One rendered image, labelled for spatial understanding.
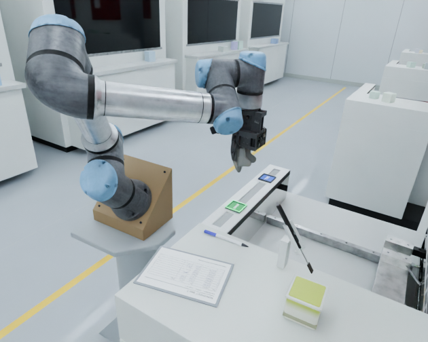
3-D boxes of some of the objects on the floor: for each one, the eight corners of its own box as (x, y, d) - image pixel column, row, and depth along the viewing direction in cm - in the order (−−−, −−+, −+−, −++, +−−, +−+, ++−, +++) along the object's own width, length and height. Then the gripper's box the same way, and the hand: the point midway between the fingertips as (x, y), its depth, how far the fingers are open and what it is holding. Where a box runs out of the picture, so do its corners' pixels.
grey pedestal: (55, 366, 159) (18, 223, 123) (120, 303, 194) (107, 178, 158) (139, 427, 138) (124, 275, 102) (195, 343, 173) (199, 209, 137)
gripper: (257, 114, 91) (251, 182, 101) (270, 107, 98) (263, 172, 108) (230, 108, 95) (225, 175, 105) (244, 102, 102) (239, 165, 112)
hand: (237, 167), depth 107 cm, fingers closed
